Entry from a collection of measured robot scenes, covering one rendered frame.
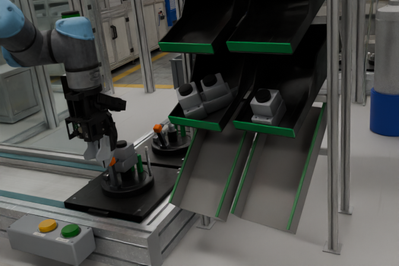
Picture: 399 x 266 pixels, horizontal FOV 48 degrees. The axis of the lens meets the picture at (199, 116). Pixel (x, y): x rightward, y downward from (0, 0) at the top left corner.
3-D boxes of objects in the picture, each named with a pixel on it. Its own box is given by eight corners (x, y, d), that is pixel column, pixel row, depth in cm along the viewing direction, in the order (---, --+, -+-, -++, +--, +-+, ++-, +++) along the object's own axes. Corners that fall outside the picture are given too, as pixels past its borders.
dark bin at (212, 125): (221, 132, 91) (209, 106, 86) (171, 124, 98) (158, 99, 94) (276, 47, 106) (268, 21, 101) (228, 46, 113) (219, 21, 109)
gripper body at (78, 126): (68, 142, 104) (57, 92, 100) (92, 128, 111) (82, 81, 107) (94, 145, 101) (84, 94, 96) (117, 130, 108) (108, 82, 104)
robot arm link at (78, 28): (56, 18, 101) (94, 14, 101) (66, 65, 105) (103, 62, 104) (46, 23, 94) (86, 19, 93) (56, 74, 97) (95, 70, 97)
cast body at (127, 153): (124, 173, 115) (120, 148, 112) (111, 171, 117) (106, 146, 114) (142, 158, 122) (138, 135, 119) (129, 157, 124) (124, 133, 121)
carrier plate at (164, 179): (143, 223, 105) (141, 215, 105) (65, 208, 116) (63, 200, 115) (189, 176, 125) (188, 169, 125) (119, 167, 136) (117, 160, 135)
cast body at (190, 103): (208, 116, 95) (196, 92, 91) (189, 124, 96) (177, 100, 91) (201, 94, 102) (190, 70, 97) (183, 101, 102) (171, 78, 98)
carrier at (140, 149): (191, 174, 127) (186, 133, 122) (121, 164, 137) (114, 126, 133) (224, 140, 147) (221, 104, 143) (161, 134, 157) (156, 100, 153)
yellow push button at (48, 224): (48, 236, 104) (47, 229, 103) (36, 233, 106) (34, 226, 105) (60, 227, 107) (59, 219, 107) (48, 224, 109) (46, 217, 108)
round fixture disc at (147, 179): (135, 202, 111) (134, 195, 110) (91, 194, 117) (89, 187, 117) (164, 176, 123) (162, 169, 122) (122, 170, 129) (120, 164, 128)
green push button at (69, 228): (72, 242, 101) (70, 234, 100) (59, 238, 103) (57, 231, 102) (84, 232, 104) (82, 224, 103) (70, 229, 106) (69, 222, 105)
